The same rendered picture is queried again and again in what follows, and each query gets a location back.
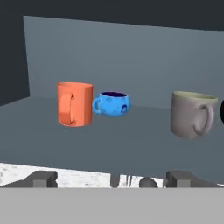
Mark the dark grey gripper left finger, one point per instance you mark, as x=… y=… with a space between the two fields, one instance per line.
x=40 y=178

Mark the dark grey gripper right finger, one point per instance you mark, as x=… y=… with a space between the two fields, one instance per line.
x=182 y=178

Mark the dark grey round object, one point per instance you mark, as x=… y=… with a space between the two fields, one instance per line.
x=148 y=183

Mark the grey mug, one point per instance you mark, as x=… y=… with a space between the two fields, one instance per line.
x=188 y=114

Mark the dark grey upright object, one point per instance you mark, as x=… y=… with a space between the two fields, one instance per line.
x=115 y=180

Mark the black round object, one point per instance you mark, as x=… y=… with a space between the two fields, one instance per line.
x=222 y=112

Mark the orange mug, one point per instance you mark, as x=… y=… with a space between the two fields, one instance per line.
x=76 y=104

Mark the blue patterned cup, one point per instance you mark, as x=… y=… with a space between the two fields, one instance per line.
x=114 y=104

